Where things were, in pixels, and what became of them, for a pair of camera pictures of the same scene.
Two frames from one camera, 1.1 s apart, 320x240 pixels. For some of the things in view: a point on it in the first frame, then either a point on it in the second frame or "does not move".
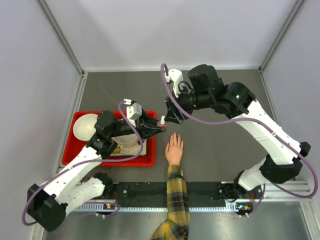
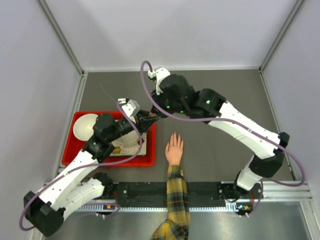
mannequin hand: x=173 y=151 does not move
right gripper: x=173 y=114 → x=157 y=98
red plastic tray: x=71 y=144 does not move
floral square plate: x=131 y=149 does not move
